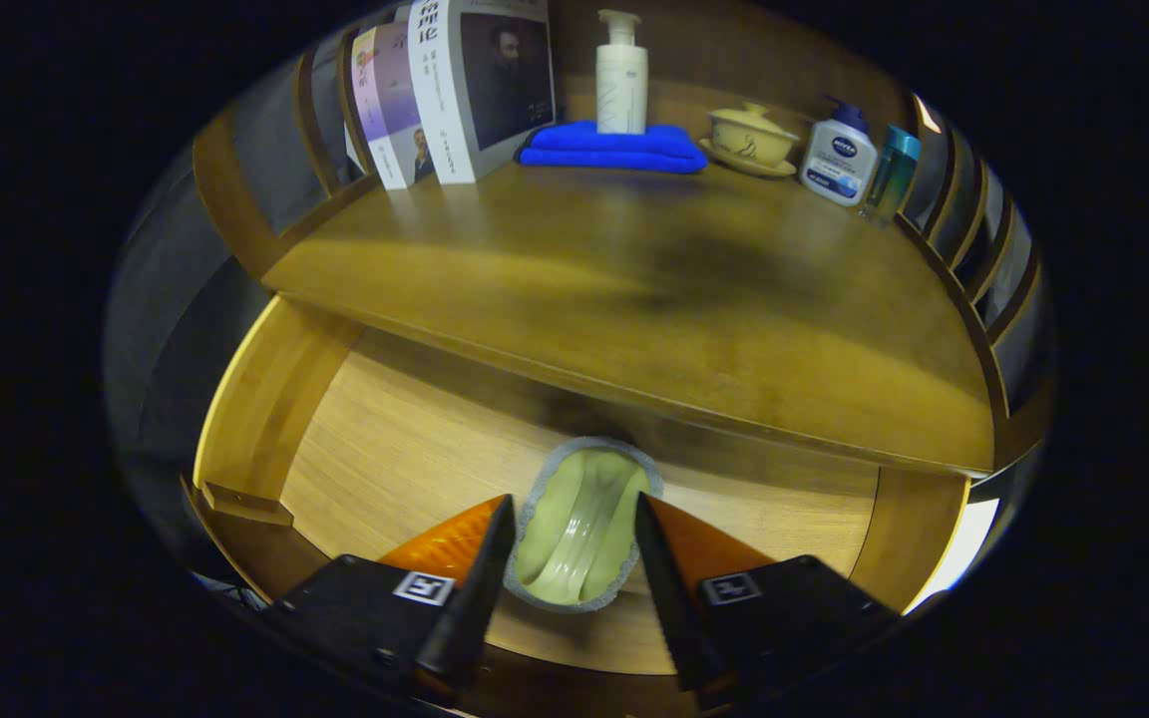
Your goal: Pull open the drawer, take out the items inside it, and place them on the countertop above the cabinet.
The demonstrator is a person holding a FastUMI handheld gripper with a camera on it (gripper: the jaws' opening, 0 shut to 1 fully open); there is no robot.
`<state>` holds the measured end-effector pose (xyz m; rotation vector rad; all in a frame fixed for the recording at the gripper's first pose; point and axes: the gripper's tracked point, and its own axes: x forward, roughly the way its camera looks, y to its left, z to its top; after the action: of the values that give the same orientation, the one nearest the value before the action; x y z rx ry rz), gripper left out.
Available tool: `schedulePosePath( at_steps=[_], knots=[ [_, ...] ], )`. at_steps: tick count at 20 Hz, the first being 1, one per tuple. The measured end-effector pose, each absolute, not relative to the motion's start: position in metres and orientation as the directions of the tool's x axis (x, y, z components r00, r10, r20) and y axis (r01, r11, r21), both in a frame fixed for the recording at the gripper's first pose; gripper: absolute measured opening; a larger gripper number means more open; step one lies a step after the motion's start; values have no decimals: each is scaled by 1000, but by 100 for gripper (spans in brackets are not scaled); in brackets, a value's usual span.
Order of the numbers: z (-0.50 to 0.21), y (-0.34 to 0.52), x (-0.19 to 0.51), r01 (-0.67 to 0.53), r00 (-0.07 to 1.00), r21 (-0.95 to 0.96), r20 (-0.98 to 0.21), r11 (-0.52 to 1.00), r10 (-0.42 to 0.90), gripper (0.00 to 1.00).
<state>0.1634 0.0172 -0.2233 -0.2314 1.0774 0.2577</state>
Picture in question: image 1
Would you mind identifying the white pump bottle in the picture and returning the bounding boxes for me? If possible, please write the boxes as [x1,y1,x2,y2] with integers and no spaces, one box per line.
[595,9,649,136]

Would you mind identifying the brown wooden drawer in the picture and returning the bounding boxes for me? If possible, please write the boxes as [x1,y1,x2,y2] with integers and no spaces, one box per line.
[181,294,974,718]

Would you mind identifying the brown wooden countertop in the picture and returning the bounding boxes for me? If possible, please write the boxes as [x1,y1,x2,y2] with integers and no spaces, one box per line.
[260,150,996,478]

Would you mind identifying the thick white book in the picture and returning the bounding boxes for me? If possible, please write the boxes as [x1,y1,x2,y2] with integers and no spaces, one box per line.
[408,0,558,185]

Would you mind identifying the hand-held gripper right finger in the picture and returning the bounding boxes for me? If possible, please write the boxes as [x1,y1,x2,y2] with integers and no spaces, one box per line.
[634,492,903,711]

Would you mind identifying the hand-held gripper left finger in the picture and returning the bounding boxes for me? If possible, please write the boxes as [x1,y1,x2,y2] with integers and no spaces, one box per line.
[265,494,518,699]

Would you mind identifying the thin purple book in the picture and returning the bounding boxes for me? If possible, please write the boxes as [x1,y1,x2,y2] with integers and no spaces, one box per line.
[350,22,436,190]

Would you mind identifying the yellow lidded tea cup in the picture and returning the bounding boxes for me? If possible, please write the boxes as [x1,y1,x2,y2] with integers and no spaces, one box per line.
[698,101,801,180]

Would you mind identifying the green grey-edged sponge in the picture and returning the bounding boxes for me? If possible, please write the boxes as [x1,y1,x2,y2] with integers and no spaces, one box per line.
[503,436,665,614]

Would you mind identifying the teal bottle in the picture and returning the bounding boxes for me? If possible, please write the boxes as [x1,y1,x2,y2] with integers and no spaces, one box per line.
[859,125,923,225]

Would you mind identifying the brown wooden cabinet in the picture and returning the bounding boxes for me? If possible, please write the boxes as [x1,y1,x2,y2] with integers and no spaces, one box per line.
[191,0,1054,500]

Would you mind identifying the white blue-capped lotion bottle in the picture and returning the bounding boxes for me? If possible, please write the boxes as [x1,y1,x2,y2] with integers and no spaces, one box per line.
[799,96,880,208]

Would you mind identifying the white board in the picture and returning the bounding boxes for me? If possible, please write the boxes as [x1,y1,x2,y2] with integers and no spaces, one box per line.
[904,499,999,614]

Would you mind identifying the blue folded cloth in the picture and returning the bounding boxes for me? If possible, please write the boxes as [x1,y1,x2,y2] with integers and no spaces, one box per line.
[517,121,709,176]

